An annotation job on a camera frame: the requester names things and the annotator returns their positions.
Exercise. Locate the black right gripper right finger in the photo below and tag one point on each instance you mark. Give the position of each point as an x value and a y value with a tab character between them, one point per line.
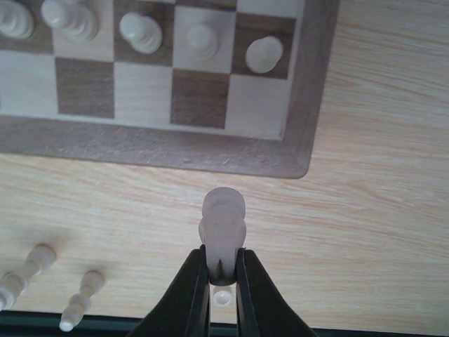
261	309

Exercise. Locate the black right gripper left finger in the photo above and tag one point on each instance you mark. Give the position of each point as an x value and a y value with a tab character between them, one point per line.
184	309

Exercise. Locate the light tall piece front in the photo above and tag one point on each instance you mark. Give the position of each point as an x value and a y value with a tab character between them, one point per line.
14	283

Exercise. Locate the light pawn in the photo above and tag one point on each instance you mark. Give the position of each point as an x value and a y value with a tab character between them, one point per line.
263	54
202	42
142	32
74	20
16	20

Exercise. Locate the wooden chess board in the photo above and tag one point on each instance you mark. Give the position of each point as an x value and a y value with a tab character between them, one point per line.
101	100

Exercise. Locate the black front mounting rail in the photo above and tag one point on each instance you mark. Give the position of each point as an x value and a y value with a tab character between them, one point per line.
47	324

